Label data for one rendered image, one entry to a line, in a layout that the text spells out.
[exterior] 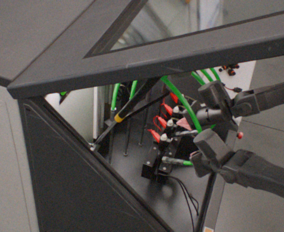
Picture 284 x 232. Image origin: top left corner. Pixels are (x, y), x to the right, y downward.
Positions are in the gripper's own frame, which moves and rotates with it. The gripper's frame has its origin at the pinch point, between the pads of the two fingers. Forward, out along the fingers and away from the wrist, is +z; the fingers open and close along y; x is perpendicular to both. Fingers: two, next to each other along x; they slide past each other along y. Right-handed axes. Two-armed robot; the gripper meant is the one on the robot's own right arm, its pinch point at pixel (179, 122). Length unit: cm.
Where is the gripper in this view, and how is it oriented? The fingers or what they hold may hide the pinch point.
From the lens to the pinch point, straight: 126.6
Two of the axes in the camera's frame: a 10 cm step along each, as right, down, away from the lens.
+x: -5.8, 5.2, -6.3
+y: -4.9, -8.3, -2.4
